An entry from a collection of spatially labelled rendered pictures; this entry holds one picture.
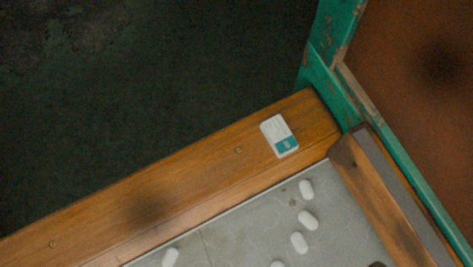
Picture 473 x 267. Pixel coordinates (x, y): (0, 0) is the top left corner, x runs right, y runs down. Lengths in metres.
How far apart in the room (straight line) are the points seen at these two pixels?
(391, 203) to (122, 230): 0.39
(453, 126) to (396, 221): 0.18
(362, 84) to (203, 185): 0.28
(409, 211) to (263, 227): 0.22
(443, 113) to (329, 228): 0.29
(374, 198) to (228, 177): 0.22
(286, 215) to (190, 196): 0.15
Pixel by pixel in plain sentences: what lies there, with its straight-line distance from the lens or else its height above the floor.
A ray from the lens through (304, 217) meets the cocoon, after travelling 0.83.
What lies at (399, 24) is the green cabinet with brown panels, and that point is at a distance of 0.64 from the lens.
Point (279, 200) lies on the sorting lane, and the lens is 0.85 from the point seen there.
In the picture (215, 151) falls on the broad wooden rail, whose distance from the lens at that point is 0.84.
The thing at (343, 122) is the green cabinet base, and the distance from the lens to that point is 0.87.
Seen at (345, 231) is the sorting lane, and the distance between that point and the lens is 0.85.
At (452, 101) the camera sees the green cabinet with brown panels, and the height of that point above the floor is 1.04.
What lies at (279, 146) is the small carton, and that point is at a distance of 0.83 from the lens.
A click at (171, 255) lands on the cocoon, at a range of 0.81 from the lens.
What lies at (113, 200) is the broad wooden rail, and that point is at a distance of 0.83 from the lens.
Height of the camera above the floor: 1.56
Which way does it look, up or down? 69 degrees down
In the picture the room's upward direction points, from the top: 2 degrees clockwise
